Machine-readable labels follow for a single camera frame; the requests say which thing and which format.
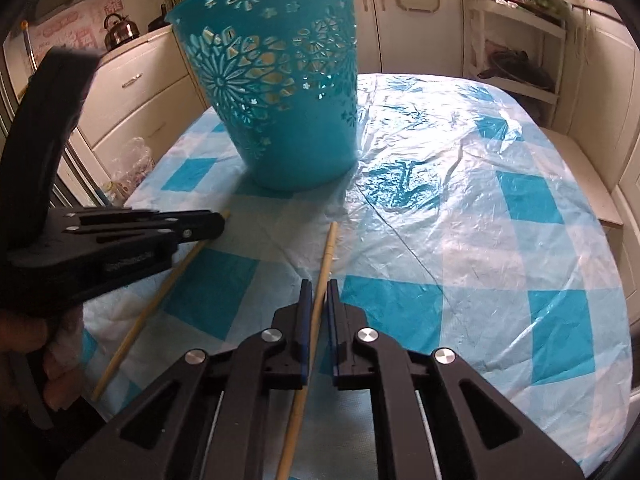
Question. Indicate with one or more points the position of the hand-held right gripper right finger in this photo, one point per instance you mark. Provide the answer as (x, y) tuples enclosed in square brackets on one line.
[(334, 320)]

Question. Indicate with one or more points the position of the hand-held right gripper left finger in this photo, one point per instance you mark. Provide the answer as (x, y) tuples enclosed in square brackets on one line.
[(302, 320)]

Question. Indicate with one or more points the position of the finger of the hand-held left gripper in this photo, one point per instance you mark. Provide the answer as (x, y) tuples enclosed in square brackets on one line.
[(150, 232)]

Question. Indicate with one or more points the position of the light wooden chopstick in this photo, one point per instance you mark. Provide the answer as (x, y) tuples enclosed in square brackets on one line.
[(327, 255), (150, 305)]

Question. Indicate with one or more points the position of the teal perforated plastic basket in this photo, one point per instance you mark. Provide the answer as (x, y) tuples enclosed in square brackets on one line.
[(290, 125)]

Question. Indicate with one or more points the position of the person's left hand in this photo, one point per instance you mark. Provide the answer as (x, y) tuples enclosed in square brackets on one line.
[(62, 375)]

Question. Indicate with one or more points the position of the floral trash bin with bag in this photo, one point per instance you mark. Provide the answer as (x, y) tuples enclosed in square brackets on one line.
[(132, 170)]

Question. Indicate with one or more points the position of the steel kettle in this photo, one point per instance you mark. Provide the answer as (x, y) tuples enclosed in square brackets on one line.
[(120, 32)]

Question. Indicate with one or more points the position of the blue white checkered tablecloth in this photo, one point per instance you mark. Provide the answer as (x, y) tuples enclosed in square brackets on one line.
[(450, 260)]

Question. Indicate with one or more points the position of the white low bench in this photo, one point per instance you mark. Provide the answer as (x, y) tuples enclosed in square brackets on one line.
[(585, 175)]

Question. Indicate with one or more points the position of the black wok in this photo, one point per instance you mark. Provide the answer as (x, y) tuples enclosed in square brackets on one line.
[(520, 70)]

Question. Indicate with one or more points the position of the white shelf rack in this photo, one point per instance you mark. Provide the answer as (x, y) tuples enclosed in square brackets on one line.
[(530, 25)]

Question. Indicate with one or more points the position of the grey sliding door frame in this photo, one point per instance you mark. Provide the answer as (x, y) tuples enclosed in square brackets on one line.
[(85, 180)]

